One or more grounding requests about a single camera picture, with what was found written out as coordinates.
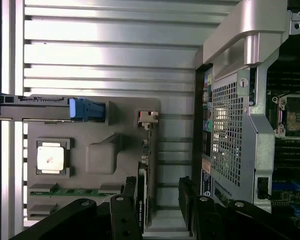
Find CPU socket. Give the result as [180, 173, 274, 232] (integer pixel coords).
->
[271, 94, 300, 139]

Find green motherboard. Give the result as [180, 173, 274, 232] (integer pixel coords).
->
[264, 67, 300, 233]

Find grey parts rack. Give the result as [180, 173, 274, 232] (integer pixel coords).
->
[22, 94, 191, 238]

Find silver CPU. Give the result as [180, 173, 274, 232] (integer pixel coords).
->
[36, 142, 66, 173]

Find open black PC case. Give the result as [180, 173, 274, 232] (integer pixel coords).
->
[194, 0, 300, 218]

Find black RAM slot bank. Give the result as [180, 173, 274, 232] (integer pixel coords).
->
[274, 139, 300, 173]
[267, 69, 300, 93]

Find green RAM stick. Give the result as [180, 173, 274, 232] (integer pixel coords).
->
[29, 188, 121, 197]

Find hard disk with blue caddy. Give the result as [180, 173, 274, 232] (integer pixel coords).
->
[0, 91, 107, 123]

